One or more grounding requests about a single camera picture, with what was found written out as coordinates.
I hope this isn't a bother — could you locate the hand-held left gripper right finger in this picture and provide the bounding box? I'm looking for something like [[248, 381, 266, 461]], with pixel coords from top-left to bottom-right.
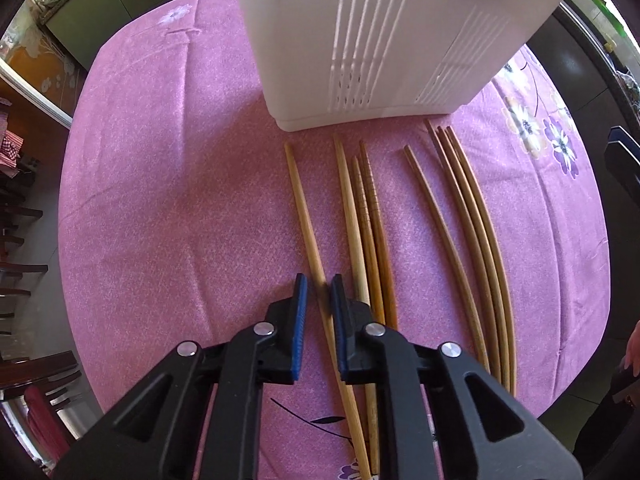
[[330, 274, 583, 480]]

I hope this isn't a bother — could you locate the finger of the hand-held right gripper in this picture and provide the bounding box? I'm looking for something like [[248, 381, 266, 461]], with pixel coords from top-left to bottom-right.
[[604, 127, 640, 206]]

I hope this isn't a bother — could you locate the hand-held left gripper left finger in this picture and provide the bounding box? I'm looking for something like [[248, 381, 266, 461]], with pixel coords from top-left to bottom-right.
[[52, 274, 307, 480]]

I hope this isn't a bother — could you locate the pale wooden chopstick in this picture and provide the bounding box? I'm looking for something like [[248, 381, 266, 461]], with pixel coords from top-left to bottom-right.
[[283, 143, 373, 480]]

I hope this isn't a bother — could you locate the carved pattern wooden chopstick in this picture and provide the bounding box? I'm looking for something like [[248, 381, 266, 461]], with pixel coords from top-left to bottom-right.
[[358, 141, 399, 331]]

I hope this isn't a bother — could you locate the white slotted utensil holder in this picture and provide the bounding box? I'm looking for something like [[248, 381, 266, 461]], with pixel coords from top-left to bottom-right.
[[225, 0, 583, 133]]

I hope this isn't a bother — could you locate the person's right hand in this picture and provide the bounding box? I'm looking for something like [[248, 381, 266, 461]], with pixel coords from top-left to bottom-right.
[[619, 320, 640, 376]]

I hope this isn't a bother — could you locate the dark cabinet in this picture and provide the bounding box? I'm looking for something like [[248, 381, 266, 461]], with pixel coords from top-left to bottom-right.
[[530, 0, 640, 161]]

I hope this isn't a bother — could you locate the row of wooden chopsticks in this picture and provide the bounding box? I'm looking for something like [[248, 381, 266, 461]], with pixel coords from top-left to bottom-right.
[[332, 119, 517, 466]]

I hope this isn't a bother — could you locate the pink floral tablecloth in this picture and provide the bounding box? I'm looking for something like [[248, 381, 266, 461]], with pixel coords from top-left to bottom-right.
[[59, 0, 613, 480]]

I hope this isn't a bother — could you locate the dark wooden chair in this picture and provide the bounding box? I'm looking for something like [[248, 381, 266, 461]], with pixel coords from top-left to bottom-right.
[[0, 170, 51, 336], [0, 350, 83, 411]]

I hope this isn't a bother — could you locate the dark clothing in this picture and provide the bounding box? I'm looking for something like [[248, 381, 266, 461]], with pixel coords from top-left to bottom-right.
[[572, 375, 640, 480]]

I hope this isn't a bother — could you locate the red seat cushion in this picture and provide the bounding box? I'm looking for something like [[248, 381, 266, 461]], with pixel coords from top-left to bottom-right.
[[22, 385, 71, 461]]

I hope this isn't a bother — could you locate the red checkered cloth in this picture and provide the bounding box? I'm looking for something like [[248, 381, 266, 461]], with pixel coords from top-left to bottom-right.
[[0, 97, 26, 176]]

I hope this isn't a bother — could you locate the orange floral sliding door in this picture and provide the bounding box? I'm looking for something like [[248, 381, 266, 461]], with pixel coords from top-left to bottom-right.
[[0, 25, 76, 128]]

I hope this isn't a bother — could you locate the green cabinet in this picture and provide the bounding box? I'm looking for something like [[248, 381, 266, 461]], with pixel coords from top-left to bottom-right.
[[42, 0, 241, 73]]

